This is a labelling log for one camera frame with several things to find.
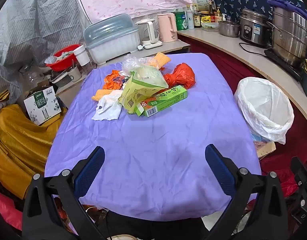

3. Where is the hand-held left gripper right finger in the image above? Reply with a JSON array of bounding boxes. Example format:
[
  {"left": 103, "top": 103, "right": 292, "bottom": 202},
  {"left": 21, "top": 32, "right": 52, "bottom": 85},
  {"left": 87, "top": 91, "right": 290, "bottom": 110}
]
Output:
[{"left": 205, "top": 144, "right": 289, "bottom": 240}]

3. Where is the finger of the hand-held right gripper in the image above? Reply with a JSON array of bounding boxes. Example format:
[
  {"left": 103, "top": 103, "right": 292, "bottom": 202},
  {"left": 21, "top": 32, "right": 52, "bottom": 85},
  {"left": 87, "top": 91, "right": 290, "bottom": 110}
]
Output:
[{"left": 291, "top": 156, "right": 307, "bottom": 226}]

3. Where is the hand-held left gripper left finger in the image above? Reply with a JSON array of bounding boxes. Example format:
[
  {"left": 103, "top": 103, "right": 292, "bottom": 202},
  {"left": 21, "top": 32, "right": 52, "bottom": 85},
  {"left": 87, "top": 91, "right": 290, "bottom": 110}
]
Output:
[{"left": 22, "top": 146, "right": 106, "bottom": 240}]

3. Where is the white tissue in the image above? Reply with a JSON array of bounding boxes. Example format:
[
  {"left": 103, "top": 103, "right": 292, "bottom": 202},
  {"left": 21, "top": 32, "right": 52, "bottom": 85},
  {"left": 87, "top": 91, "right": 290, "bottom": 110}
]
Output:
[{"left": 92, "top": 90, "right": 123, "bottom": 121}]

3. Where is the orange foam net sleeve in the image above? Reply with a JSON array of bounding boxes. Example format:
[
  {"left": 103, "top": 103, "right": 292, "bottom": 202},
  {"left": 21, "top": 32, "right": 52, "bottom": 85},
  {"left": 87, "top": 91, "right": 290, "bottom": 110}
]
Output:
[
  {"left": 92, "top": 89, "right": 114, "bottom": 102},
  {"left": 153, "top": 52, "right": 171, "bottom": 69}
]

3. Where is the waste bin with white liner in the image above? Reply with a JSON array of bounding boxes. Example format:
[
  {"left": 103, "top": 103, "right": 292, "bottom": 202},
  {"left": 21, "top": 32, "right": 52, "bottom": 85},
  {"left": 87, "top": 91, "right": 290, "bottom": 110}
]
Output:
[{"left": 234, "top": 76, "right": 294, "bottom": 145}]

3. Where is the bright green carton box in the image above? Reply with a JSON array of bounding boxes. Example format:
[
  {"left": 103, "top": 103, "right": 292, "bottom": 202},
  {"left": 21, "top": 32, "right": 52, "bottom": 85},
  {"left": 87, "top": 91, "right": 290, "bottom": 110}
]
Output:
[{"left": 135, "top": 85, "right": 188, "bottom": 117}]

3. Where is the orange printed plastic bag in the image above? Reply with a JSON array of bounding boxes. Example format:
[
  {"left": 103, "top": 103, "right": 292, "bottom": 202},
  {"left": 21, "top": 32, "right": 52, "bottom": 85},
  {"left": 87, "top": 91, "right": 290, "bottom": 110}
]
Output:
[{"left": 104, "top": 70, "right": 126, "bottom": 90}]

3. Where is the yellow-green plastic pouch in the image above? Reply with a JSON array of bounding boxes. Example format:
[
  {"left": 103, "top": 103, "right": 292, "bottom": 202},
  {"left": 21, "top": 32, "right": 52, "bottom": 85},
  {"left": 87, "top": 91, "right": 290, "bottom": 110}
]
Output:
[{"left": 118, "top": 66, "right": 169, "bottom": 115}]

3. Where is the red-orange plastic bag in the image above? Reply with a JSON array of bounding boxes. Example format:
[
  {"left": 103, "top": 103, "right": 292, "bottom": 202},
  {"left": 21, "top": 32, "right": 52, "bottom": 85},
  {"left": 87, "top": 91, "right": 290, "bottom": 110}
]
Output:
[{"left": 163, "top": 63, "right": 195, "bottom": 90}]

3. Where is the clear plastic bag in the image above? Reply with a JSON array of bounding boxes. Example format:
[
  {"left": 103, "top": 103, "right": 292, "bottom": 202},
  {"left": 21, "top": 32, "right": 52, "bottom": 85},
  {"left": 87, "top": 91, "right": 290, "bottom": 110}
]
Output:
[{"left": 122, "top": 54, "right": 154, "bottom": 77}]

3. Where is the red plastic bag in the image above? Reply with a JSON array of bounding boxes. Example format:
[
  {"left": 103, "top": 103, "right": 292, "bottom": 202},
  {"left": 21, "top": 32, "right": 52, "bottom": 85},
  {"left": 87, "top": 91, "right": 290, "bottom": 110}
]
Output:
[{"left": 260, "top": 152, "right": 299, "bottom": 200}]

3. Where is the small wooden stool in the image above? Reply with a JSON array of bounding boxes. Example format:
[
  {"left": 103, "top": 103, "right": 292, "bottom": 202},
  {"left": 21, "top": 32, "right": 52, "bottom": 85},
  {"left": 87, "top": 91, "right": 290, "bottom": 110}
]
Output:
[{"left": 252, "top": 140, "right": 276, "bottom": 159}]

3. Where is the purple tablecloth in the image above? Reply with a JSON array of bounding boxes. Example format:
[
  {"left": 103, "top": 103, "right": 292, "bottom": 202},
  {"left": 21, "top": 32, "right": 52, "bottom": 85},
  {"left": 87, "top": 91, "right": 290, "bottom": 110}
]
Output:
[{"left": 45, "top": 52, "right": 262, "bottom": 222}]

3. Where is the yellow cloth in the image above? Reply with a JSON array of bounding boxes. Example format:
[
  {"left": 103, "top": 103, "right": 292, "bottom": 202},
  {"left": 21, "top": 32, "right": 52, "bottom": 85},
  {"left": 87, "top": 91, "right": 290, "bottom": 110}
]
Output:
[{"left": 0, "top": 104, "right": 66, "bottom": 200}]

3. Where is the cardboard box with green print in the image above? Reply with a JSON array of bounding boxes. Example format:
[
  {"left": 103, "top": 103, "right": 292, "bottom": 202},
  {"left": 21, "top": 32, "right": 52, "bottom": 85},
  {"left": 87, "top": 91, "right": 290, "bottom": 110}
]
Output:
[{"left": 24, "top": 86, "right": 62, "bottom": 126}]

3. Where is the pink-red bag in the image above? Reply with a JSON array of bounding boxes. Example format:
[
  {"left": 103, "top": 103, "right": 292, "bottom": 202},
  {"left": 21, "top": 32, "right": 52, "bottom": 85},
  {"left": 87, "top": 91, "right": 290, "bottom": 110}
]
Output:
[{"left": 0, "top": 189, "right": 25, "bottom": 230}]

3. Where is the small white cooker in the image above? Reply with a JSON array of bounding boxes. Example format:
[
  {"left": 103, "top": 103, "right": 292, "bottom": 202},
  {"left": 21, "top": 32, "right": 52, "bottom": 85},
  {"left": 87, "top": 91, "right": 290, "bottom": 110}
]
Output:
[{"left": 50, "top": 66, "right": 81, "bottom": 88}]

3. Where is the dark red curtain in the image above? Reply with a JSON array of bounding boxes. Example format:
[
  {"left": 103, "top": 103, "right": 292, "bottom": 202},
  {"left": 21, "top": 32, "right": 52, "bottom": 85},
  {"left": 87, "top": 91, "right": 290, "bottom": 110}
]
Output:
[{"left": 178, "top": 35, "right": 307, "bottom": 175}]

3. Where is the red basin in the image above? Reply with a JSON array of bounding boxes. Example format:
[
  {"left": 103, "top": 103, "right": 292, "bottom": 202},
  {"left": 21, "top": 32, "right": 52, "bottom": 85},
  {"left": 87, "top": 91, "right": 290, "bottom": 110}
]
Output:
[{"left": 46, "top": 44, "right": 81, "bottom": 72}]

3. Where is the white cup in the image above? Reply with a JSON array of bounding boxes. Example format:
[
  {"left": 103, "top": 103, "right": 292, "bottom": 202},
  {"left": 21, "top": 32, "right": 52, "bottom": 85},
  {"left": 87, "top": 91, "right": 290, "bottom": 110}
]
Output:
[{"left": 73, "top": 45, "right": 91, "bottom": 66}]

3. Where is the grey curved counter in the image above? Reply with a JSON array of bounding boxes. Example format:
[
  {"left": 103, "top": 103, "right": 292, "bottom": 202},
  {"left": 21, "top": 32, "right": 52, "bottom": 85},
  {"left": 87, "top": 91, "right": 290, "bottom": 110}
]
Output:
[{"left": 177, "top": 29, "right": 307, "bottom": 128}]

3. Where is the black induction cooker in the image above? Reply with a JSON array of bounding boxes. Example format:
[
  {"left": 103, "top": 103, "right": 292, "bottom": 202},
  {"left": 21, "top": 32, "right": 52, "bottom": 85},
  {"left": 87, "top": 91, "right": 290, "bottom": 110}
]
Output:
[{"left": 264, "top": 49, "right": 306, "bottom": 82}]

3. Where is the dish drainer with grey-blue lid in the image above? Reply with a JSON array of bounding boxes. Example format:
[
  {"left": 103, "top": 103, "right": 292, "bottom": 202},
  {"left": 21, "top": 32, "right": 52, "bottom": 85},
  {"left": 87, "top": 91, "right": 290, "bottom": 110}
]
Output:
[{"left": 84, "top": 14, "right": 140, "bottom": 65}]

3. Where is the small steel pot with lid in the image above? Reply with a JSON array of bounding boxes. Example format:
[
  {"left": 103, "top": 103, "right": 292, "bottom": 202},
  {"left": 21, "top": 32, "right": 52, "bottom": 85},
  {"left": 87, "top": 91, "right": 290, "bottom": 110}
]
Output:
[{"left": 218, "top": 16, "right": 241, "bottom": 38}]

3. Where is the clear food container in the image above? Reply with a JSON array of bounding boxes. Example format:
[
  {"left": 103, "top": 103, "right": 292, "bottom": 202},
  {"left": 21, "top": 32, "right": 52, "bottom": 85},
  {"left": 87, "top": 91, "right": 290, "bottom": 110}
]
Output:
[{"left": 201, "top": 22, "right": 220, "bottom": 32}]

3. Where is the steel rice cooker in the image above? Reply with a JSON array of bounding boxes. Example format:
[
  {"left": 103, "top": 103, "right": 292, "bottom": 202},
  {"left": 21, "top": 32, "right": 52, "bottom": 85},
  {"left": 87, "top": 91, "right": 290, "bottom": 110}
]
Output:
[{"left": 240, "top": 9, "right": 272, "bottom": 47}]

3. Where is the large steel steamer pot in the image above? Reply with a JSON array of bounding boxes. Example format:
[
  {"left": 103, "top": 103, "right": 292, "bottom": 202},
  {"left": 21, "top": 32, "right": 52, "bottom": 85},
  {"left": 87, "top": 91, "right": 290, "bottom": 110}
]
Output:
[{"left": 267, "top": 6, "right": 307, "bottom": 68}]

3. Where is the pink electric kettle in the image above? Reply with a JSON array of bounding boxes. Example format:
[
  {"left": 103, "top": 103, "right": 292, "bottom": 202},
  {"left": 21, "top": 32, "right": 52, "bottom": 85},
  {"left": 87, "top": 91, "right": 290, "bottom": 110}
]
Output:
[{"left": 157, "top": 13, "right": 178, "bottom": 42}]

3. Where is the dark sauce bottle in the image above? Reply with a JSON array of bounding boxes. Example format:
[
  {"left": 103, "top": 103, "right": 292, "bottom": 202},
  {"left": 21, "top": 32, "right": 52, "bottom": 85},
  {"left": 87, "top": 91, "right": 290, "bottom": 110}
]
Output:
[{"left": 193, "top": 4, "right": 202, "bottom": 29}]

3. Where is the green tin can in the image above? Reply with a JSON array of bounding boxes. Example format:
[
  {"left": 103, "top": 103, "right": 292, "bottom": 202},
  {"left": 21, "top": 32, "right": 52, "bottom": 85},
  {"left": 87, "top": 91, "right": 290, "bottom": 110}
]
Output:
[{"left": 173, "top": 11, "right": 188, "bottom": 32}]

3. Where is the white bottle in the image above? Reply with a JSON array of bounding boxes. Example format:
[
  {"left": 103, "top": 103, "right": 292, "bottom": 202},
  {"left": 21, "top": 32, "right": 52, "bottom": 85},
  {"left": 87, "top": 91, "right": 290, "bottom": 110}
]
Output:
[{"left": 186, "top": 4, "right": 194, "bottom": 30}]

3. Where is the silver foil sheet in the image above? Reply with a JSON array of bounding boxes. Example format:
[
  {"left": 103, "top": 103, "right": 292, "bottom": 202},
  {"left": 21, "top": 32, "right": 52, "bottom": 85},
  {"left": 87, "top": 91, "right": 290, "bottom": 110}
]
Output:
[{"left": 0, "top": 0, "right": 89, "bottom": 98}]

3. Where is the red label sauce bottle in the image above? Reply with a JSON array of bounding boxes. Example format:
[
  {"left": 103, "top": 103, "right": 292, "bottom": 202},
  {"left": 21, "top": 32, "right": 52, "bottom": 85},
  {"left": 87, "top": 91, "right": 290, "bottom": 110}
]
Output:
[{"left": 208, "top": 2, "right": 216, "bottom": 23}]

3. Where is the white and green box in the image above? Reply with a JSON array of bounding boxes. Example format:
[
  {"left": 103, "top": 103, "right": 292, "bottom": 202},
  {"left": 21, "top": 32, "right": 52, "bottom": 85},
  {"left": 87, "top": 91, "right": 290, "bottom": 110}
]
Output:
[{"left": 191, "top": 0, "right": 211, "bottom": 12}]

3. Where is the purple cloth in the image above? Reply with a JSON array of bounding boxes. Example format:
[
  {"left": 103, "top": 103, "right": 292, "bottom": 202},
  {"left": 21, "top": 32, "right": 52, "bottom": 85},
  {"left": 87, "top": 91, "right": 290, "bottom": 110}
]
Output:
[{"left": 267, "top": 0, "right": 307, "bottom": 20}]

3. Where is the black power cable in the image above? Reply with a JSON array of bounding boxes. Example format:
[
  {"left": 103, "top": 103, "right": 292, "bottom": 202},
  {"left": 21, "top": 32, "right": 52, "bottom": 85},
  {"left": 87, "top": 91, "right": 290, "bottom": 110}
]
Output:
[{"left": 239, "top": 42, "right": 269, "bottom": 55}]

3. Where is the glass kettle with white handle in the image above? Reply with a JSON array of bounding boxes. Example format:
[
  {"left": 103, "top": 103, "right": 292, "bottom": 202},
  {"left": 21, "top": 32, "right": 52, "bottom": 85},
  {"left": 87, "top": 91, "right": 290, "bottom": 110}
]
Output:
[{"left": 136, "top": 19, "right": 163, "bottom": 50}]

